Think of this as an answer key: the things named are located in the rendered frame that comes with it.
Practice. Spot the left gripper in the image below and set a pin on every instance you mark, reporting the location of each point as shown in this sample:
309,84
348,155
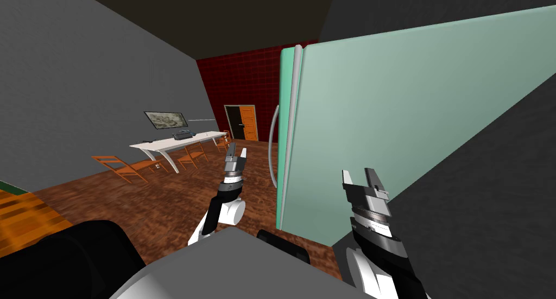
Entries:
233,164

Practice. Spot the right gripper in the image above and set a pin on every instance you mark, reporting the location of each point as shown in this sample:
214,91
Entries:
368,198

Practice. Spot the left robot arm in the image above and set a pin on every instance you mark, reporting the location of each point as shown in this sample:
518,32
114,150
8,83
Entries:
65,264

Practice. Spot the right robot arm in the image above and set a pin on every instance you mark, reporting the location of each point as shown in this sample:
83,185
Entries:
382,255

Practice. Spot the orange wooden chair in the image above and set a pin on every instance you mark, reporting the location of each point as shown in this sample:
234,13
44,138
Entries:
193,153
130,166
223,142

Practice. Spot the orange door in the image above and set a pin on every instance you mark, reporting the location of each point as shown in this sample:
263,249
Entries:
248,123

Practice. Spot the mint green fridge door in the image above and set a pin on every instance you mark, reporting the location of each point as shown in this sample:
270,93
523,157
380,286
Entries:
285,129

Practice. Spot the white table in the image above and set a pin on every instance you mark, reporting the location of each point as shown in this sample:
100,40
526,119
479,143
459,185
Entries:
173,143

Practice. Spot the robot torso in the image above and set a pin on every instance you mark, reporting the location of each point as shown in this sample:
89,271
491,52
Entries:
234,268

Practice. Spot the grey picture on wall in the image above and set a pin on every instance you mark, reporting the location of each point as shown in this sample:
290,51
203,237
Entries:
166,119

